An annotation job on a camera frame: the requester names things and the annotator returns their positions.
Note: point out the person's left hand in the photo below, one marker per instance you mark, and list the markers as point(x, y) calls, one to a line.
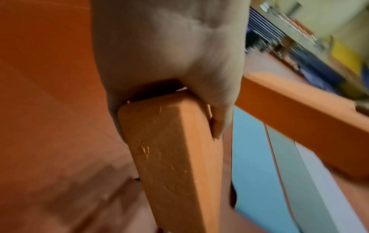
point(167, 41)

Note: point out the person's right hand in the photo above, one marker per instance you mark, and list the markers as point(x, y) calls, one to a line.
point(363, 108)

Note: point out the orange foam block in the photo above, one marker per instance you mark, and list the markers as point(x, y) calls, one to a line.
point(302, 118)
point(173, 159)

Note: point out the green yoga mat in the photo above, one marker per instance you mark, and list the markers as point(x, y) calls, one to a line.
point(299, 182)

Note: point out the lilac yoga mat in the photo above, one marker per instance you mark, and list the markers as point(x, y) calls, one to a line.
point(340, 204)

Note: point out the light blue yoga mat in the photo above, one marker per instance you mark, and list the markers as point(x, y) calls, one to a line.
point(253, 170)

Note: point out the black elastic band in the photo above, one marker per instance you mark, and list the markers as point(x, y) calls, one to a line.
point(137, 179)

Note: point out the peach yoga mat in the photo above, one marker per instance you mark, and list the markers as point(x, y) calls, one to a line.
point(86, 216)

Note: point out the rows of blue stadium seats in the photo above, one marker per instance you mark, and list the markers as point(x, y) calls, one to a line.
point(314, 66)

